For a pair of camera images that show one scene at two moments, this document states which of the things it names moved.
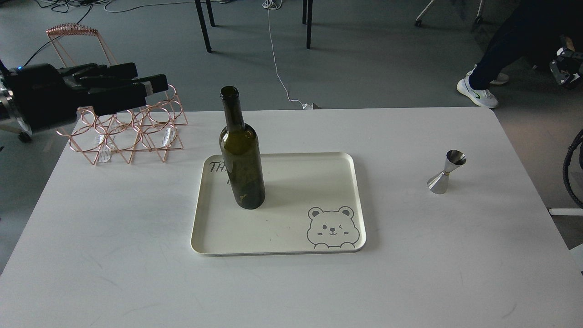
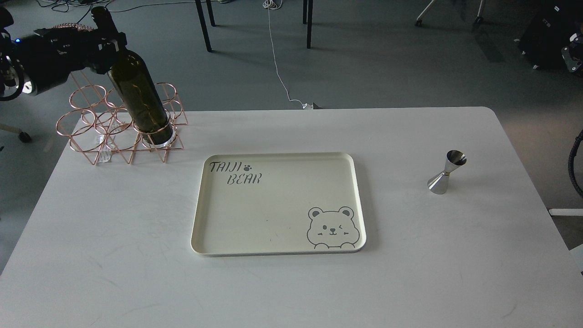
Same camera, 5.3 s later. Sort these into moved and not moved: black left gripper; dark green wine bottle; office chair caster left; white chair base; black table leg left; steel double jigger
Moved: black left gripper; dark green wine bottle
Not moved: black table leg left; steel double jigger; office chair caster left; white chair base
